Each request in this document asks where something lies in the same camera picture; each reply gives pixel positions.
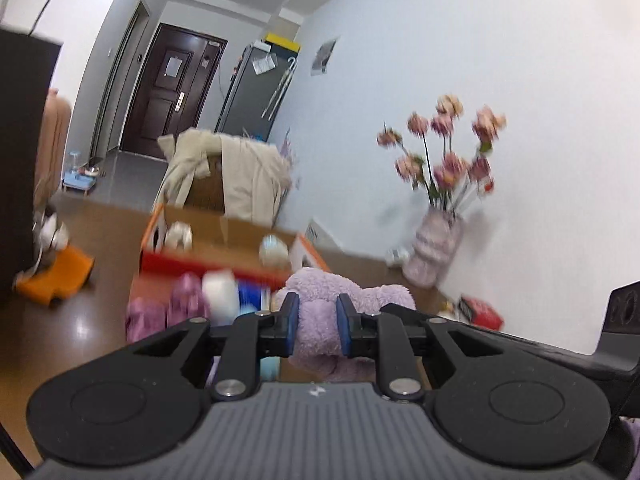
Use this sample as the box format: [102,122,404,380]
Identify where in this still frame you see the white socks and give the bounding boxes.
[164,221,194,252]

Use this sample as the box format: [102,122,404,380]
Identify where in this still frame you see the dark brown entrance door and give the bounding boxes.
[120,22,228,161]

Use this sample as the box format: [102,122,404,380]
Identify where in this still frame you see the pink suitcase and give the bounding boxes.
[35,87,71,201]

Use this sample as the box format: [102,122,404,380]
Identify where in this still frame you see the orange cardboard shoe box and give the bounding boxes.
[140,204,331,292]

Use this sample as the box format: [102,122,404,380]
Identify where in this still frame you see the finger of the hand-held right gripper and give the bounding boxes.
[387,303,601,373]

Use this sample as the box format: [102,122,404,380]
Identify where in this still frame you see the dark cabinet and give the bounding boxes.
[0,27,63,301]

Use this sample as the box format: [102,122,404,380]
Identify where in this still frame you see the pink white vase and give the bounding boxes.
[402,207,463,288]

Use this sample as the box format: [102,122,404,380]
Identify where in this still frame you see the red black box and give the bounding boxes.
[459,296,504,332]

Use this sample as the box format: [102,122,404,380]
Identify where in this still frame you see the purple satin bow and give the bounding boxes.
[125,274,211,343]

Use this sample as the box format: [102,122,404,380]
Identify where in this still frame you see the wooden chair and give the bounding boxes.
[185,155,227,216]

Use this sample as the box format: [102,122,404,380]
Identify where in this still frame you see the green white ball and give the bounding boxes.
[259,234,291,266]

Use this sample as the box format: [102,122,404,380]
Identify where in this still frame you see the beige coat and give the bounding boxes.
[152,129,293,226]

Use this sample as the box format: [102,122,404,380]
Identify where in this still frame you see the white blurry object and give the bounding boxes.
[34,210,69,252]

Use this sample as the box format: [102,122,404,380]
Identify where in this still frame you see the grey refrigerator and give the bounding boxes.
[215,44,301,143]

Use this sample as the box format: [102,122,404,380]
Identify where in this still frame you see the yellow box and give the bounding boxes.
[265,32,304,56]

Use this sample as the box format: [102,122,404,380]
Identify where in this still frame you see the grey interior door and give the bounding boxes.
[92,0,151,161]

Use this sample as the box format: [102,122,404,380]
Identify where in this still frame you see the orange object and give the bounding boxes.
[14,246,96,307]

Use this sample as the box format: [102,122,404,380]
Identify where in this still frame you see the white umbrella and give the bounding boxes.
[262,57,297,121]

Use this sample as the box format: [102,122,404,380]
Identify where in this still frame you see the wall picture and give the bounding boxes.
[310,37,340,77]

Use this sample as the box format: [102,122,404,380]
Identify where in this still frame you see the white plush toy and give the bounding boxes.
[201,269,240,322]

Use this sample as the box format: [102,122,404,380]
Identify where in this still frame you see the purple flower wall sticker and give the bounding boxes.
[280,127,301,173]

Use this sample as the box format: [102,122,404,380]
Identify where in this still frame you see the blue white item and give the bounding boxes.
[237,282,273,313]

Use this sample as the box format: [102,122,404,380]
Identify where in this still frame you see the small blue stool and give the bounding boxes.
[62,169,99,196]

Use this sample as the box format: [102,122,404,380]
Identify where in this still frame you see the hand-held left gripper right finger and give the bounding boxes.
[336,294,506,403]

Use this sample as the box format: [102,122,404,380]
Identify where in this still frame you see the pink artificial flowers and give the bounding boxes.
[376,94,507,211]

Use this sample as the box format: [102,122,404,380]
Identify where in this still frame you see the purple fluffy headband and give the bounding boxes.
[275,267,417,382]

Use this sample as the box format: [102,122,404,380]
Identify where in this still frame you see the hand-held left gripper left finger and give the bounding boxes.
[127,292,301,403]

